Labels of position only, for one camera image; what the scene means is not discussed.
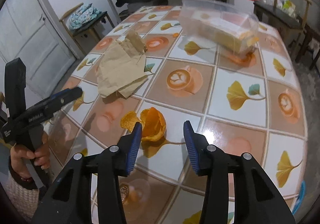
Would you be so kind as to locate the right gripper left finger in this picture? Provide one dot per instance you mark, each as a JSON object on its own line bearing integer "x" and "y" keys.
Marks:
{"x": 68, "y": 199}

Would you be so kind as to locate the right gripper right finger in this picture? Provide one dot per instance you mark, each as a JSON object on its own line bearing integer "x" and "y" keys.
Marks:
{"x": 257, "y": 199}

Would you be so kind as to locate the orange peel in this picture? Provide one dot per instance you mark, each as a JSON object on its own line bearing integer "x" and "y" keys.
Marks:
{"x": 152, "y": 120}

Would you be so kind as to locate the brown paper bag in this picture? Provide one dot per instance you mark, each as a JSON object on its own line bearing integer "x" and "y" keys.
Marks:
{"x": 121, "y": 70}

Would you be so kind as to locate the clear plastic container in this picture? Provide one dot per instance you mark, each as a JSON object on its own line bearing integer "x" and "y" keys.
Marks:
{"x": 188, "y": 24}

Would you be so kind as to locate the yellow white medicine box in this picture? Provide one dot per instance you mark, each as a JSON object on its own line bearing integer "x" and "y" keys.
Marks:
{"x": 237, "y": 32}

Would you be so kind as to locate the blue trash bin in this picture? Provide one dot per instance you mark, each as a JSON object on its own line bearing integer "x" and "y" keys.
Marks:
{"x": 300, "y": 197}

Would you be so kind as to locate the person's left hand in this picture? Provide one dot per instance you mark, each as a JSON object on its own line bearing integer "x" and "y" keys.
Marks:
{"x": 41, "y": 157}

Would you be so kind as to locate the white door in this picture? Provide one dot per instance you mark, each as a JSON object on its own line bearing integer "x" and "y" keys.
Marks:
{"x": 26, "y": 33}

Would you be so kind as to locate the wooden chair with cushion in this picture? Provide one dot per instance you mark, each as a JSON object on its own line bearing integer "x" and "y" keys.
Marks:
{"x": 88, "y": 28}

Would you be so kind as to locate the blue floral cushion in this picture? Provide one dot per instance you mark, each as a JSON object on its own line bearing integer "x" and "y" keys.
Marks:
{"x": 83, "y": 15}

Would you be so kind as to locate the dark wooden stool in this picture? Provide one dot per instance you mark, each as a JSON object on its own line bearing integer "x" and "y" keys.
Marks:
{"x": 310, "y": 42}

